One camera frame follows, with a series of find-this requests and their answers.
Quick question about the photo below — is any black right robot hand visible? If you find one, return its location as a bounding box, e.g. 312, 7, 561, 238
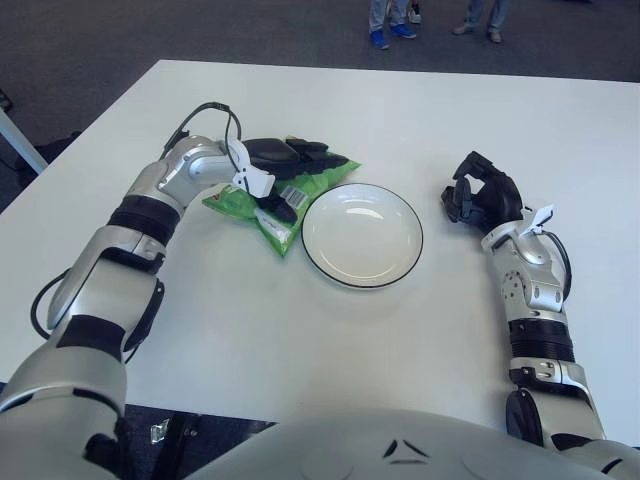
440, 151, 526, 234

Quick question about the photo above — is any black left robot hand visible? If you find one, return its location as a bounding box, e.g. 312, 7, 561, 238
243, 135, 349, 226

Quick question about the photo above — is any green snack bag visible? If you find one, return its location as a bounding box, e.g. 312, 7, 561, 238
201, 133, 362, 259

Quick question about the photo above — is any white plate black rim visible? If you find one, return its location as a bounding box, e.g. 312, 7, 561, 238
300, 183, 425, 290

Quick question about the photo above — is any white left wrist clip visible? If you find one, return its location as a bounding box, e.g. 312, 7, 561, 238
227, 139, 276, 199

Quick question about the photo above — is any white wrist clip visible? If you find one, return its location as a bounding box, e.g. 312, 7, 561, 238
227, 139, 276, 199
519, 202, 556, 236

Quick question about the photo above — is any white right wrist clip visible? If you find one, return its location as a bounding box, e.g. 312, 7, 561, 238
519, 202, 556, 236

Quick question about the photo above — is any person with blue shoes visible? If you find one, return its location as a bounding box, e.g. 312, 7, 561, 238
368, 0, 418, 50

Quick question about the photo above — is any person with tan shoes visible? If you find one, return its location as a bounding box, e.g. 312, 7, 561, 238
452, 0, 512, 44

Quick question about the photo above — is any white side table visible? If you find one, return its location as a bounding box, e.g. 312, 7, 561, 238
0, 107, 50, 174

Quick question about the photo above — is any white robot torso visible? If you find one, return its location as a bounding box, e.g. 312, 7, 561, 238
184, 407, 616, 480

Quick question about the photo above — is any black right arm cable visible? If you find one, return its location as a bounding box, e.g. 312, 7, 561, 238
542, 230, 572, 311

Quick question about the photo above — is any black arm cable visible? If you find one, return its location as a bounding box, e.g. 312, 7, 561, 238
542, 230, 572, 311
30, 102, 245, 359

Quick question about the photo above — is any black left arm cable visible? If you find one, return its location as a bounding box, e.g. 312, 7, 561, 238
30, 102, 245, 359

